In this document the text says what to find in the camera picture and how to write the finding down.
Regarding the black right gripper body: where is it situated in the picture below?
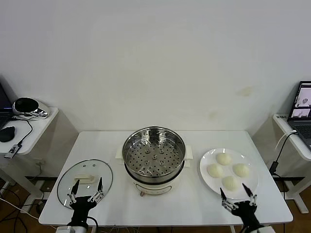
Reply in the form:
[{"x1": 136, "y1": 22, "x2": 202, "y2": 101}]
[{"x1": 230, "y1": 200, "x2": 265, "y2": 230}]

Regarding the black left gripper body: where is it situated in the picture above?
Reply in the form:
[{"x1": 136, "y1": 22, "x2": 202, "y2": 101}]
[{"x1": 69, "y1": 196, "x2": 98, "y2": 228}]

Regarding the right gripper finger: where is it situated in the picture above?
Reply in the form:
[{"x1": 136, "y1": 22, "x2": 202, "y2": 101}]
[
  {"x1": 220, "y1": 187, "x2": 238, "y2": 211},
  {"x1": 242, "y1": 183, "x2": 258, "y2": 207}
]

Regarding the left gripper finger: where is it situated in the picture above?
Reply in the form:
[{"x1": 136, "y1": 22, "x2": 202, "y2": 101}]
[
  {"x1": 67, "y1": 179, "x2": 81, "y2": 205},
  {"x1": 87, "y1": 177, "x2": 105, "y2": 202}
]

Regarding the round glass pot lid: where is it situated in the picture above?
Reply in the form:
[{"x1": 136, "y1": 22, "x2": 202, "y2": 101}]
[{"x1": 57, "y1": 159, "x2": 114, "y2": 208}]

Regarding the white steamed baozi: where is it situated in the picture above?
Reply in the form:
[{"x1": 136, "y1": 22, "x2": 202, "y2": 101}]
[
  {"x1": 206, "y1": 164, "x2": 224, "y2": 178},
  {"x1": 232, "y1": 163, "x2": 250, "y2": 177},
  {"x1": 215, "y1": 152, "x2": 232, "y2": 166},
  {"x1": 222, "y1": 176, "x2": 240, "y2": 192}
]

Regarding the perforated steel steamer basket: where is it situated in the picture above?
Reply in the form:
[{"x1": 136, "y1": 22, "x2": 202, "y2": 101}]
[{"x1": 122, "y1": 125, "x2": 187, "y2": 184}]

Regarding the white round plate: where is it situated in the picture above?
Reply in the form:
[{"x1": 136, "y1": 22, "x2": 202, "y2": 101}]
[{"x1": 199, "y1": 148, "x2": 259, "y2": 200}]

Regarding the white electric cooking pot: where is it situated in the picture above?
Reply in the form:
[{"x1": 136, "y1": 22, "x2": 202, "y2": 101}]
[{"x1": 114, "y1": 145, "x2": 194, "y2": 197}]

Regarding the grey usb hub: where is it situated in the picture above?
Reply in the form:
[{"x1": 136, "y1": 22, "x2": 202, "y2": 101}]
[{"x1": 4, "y1": 143, "x2": 22, "y2": 160}]

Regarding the white side table with label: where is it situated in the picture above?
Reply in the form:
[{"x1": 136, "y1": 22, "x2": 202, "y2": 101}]
[{"x1": 251, "y1": 113, "x2": 311, "y2": 214}]

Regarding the black computer mouse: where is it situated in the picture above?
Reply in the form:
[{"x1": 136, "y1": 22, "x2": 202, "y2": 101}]
[{"x1": 0, "y1": 126, "x2": 16, "y2": 143}]

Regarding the chrome and black device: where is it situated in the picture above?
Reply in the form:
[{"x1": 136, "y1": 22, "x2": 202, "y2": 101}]
[{"x1": 12, "y1": 97, "x2": 51, "y2": 121}]

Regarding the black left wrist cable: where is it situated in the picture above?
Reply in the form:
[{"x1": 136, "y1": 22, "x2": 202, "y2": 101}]
[{"x1": 86, "y1": 216, "x2": 98, "y2": 233}]

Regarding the black cable with adapter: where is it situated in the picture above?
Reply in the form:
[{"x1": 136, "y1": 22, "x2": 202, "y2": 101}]
[{"x1": 268, "y1": 132, "x2": 296, "y2": 178}]

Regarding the white floor cable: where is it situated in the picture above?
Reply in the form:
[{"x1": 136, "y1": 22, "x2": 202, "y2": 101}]
[{"x1": 0, "y1": 198, "x2": 39, "y2": 220}]

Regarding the white laptop cable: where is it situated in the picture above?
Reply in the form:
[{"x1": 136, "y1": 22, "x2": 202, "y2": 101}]
[{"x1": 275, "y1": 130, "x2": 297, "y2": 151}]

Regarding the black hub cable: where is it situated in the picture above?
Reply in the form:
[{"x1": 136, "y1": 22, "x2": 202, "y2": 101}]
[{"x1": 11, "y1": 116, "x2": 34, "y2": 146}]

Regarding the dark laptop with white cable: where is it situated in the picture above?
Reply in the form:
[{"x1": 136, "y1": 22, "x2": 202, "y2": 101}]
[{"x1": 286, "y1": 81, "x2": 311, "y2": 150}]

